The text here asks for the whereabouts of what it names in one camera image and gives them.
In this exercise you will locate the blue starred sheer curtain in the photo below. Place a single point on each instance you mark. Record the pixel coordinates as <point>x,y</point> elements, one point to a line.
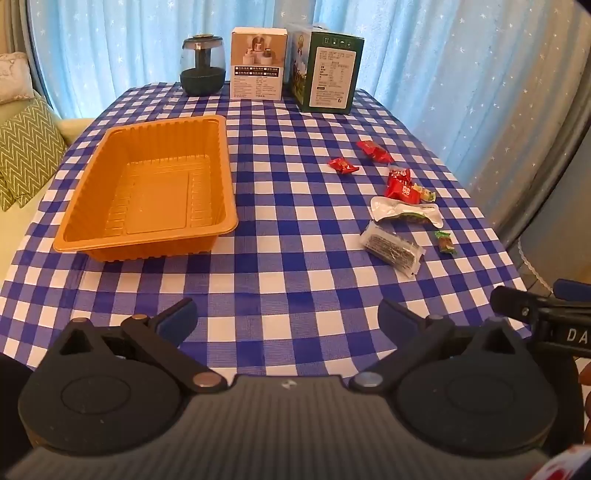
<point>115,46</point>

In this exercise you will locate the red and white printed clothing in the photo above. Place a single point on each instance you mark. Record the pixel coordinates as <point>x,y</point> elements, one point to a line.
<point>570,466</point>

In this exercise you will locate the grey curtain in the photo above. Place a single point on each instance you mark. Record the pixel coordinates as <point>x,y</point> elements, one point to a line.
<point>554,207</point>
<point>18,37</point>

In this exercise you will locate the white patterned pillow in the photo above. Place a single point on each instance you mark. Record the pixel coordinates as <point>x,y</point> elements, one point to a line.
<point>14,76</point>

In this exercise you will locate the red candy packet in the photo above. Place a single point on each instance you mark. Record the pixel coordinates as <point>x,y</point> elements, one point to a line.
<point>341,166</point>
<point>375,151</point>

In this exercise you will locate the small red candy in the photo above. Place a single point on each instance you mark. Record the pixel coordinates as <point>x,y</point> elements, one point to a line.
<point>400,174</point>

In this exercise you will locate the blue checked tablecloth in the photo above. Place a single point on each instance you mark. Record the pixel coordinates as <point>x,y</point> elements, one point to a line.
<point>286,277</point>

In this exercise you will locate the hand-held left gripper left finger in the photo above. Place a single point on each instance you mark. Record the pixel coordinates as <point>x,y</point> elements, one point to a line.
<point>178,318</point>

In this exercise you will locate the green cardboard box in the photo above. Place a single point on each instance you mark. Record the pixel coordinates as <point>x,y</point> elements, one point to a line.
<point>330,74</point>

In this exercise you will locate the person's right hand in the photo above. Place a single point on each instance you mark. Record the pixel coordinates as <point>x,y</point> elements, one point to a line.
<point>587,378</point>

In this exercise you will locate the clear packet of dark snack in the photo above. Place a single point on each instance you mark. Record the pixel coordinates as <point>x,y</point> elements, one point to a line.
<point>392,248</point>

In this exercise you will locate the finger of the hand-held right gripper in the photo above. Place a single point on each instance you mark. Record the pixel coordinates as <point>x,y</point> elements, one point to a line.
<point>572,290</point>
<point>508,300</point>

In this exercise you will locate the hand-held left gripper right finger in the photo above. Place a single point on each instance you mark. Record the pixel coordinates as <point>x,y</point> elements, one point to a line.
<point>397,316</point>

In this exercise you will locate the green candy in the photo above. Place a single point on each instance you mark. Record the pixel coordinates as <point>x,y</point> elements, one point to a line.
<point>445,242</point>

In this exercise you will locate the yellow candy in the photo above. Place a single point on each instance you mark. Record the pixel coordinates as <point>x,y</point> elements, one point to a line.
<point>427,194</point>

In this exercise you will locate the green chevron pillow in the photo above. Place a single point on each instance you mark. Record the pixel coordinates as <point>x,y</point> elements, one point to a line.
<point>27,143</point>
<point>4,198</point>

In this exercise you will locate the red snack packet white print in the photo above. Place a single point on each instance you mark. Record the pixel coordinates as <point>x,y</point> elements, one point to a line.
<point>402,190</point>

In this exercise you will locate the white cardboard box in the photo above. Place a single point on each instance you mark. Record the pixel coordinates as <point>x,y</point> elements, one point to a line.
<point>257,64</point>

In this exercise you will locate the white and green snack packet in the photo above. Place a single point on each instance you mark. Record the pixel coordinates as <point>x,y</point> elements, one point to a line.
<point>406,211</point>

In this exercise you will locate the pale yellow sofa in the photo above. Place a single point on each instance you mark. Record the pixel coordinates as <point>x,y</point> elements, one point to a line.
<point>74,127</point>

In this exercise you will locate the orange plastic tray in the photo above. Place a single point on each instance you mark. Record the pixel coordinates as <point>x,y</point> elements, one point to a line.
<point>157,194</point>

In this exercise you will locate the glass jar with dark base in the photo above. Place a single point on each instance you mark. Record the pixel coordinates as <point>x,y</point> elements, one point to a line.
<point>203,74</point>

